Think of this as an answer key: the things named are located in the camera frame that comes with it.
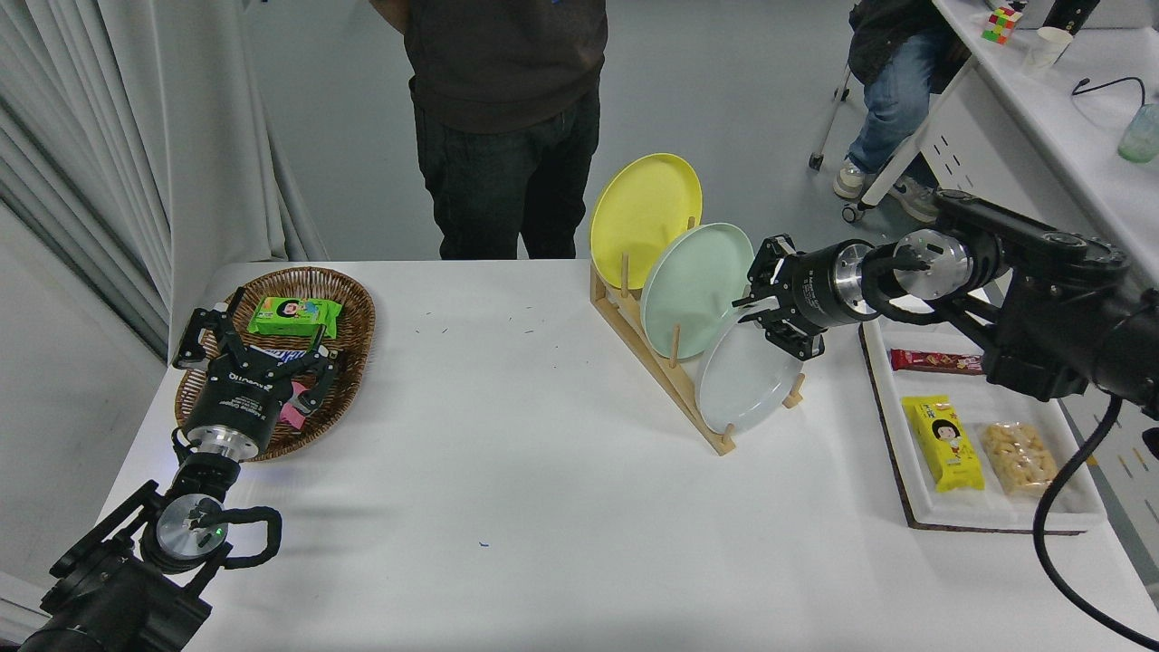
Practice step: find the brown wicker basket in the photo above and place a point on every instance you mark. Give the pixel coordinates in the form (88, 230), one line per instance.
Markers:
(353, 335)

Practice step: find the white perforated desk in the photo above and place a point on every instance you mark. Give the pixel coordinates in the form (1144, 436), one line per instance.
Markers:
(1023, 163)

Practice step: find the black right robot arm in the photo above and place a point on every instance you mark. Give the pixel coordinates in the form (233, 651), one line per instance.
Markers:
(1059, 299)

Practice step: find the person's forearm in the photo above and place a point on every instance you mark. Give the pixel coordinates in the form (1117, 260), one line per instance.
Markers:
(389, 11)

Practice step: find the black object on desk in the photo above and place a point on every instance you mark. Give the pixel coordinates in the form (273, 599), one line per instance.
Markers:
(1073, 14)

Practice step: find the yellow snack pack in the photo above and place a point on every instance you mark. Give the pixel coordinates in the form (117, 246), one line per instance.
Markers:
(946, 444)

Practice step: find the standing person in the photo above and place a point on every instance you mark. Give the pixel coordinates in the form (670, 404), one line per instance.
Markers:
(507, 136)

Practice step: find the grey plate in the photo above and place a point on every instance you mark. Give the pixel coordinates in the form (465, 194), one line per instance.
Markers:
(738, 389)

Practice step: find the pale green glass cup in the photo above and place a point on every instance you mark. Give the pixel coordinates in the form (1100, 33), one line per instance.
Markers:
(1141, 136)

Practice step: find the seated person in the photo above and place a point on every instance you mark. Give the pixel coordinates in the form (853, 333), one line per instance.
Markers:
(892, 91)

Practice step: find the white rectangular tray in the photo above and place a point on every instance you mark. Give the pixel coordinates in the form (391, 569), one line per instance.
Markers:
(960, 388)

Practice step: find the white paper cup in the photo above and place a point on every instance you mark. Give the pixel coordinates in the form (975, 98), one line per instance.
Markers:
(1046, 50)

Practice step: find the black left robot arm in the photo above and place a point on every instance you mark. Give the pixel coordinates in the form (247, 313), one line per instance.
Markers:
(109, 589)

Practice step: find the colourful puzzle cube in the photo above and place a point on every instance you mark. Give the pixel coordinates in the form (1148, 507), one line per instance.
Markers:
(1000, 25)

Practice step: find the green snack pack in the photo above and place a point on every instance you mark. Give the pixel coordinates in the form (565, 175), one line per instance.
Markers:
(294, 317)

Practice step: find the pink snack packet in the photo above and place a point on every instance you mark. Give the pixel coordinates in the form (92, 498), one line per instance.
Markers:
(292, 417)

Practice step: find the white wheeled chair frame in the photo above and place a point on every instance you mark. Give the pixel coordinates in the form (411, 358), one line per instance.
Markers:
(874, 190)

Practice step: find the clear bag of crackers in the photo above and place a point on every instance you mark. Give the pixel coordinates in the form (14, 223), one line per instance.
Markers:
(1023, 462)

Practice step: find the wooden plate rack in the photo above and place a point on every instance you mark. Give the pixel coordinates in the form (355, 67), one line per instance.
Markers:
(722, 444)

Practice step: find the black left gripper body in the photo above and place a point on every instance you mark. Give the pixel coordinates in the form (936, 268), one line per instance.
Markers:
(240, 394)

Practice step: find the mint green plate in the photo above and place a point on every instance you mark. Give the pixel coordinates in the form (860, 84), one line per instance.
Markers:
(693, 285)

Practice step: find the yellow plate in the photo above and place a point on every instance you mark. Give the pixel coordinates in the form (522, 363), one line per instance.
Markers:
(638, 213)

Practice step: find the red snack bar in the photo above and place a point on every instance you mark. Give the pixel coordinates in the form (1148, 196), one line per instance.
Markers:
(933, 361)

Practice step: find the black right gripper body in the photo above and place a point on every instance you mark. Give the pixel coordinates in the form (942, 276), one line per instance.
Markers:
(810, 290)

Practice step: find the blue white snack bar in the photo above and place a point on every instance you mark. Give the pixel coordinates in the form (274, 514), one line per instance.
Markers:
(272, 349)

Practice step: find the grey curtain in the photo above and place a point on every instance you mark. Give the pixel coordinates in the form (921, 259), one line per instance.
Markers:
(136, 136)

